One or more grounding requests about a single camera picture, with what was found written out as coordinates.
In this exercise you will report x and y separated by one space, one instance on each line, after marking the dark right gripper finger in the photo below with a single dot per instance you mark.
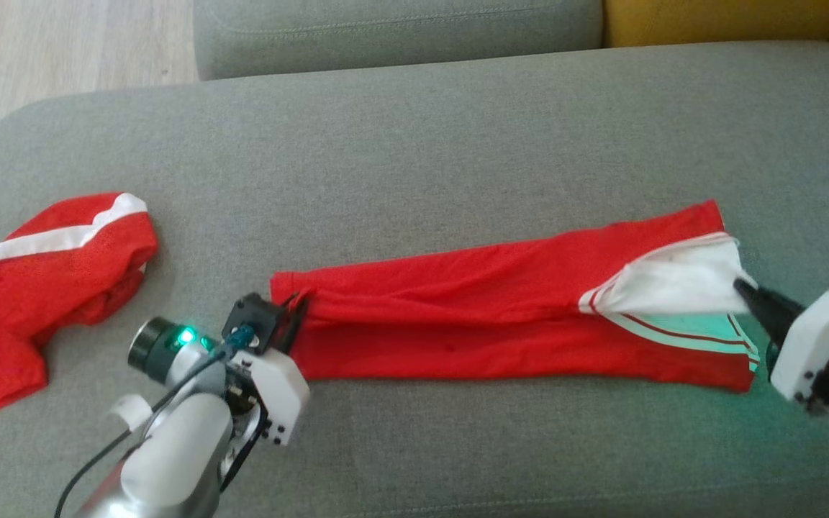
774 313

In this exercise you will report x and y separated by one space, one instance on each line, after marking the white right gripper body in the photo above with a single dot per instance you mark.
814 338

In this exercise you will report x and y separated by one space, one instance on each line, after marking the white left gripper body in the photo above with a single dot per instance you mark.
278 388

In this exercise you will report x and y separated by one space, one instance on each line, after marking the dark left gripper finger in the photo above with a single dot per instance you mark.
295 324

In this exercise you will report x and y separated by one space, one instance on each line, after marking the red pants with thin stripes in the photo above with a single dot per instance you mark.
458 302

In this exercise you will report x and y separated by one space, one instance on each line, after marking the red mesh shorts white band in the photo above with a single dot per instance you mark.
62 280

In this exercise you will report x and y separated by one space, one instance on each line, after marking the white tag on left arm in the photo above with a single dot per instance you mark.
130 411

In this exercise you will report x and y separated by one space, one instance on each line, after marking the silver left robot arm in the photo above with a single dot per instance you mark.
177 446

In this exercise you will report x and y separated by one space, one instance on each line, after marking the large grey sofa ottoman cushion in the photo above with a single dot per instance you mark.
414 144

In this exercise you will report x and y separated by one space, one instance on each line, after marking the grey sofa back cushion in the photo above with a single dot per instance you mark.
386 36

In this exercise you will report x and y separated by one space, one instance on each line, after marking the yellow sofa backrest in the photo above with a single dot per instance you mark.
709 18

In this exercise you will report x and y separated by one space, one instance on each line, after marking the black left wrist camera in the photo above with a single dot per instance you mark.
252 316

